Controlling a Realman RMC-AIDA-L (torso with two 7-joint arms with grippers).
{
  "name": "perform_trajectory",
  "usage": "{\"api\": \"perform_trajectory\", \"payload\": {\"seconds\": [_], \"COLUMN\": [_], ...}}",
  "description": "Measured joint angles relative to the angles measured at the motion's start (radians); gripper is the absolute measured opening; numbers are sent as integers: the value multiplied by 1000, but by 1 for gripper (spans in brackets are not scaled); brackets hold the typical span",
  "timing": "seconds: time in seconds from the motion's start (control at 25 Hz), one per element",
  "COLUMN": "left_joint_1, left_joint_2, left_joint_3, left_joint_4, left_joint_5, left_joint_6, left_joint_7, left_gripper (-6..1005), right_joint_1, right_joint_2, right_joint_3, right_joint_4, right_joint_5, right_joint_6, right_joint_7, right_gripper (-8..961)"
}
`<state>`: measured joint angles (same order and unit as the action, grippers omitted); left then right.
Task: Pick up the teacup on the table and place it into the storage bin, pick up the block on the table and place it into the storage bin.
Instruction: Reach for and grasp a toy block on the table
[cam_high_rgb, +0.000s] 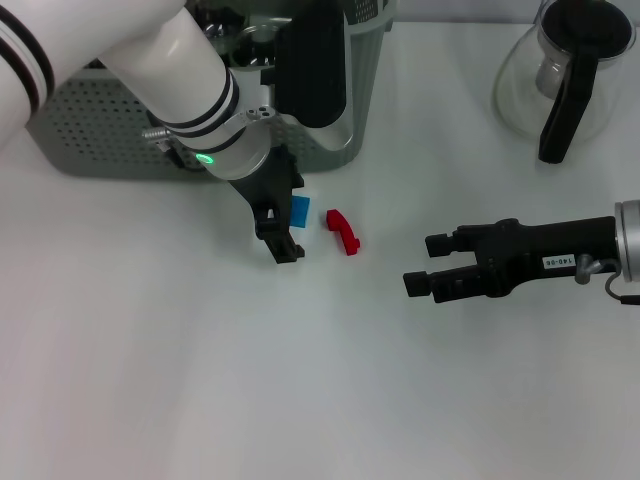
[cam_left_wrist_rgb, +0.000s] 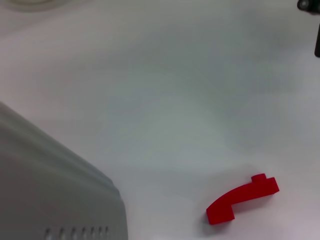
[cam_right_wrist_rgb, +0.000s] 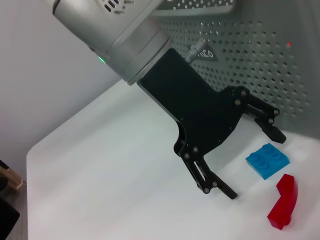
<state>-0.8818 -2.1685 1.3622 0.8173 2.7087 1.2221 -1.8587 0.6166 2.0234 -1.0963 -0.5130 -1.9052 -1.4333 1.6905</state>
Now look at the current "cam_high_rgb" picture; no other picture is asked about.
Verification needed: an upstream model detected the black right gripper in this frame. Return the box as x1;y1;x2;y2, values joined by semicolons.
402;214;622;305

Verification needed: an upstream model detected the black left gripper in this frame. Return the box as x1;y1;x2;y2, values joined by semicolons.
227;144;308;266

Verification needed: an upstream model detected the blue square plate brick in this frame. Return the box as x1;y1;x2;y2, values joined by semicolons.
289;195;312;230

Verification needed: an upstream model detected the dark red brick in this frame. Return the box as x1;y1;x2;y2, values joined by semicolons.
326;208;362;257

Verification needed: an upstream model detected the grey-green perforated storage bin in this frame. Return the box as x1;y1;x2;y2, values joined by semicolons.
24;0;401;179

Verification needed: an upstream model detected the right gripper silver cable plug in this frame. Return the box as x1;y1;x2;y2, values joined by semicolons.
573;253;640;306

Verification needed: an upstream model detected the glass pitcher black handle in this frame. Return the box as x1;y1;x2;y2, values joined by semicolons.
493;0;638;165

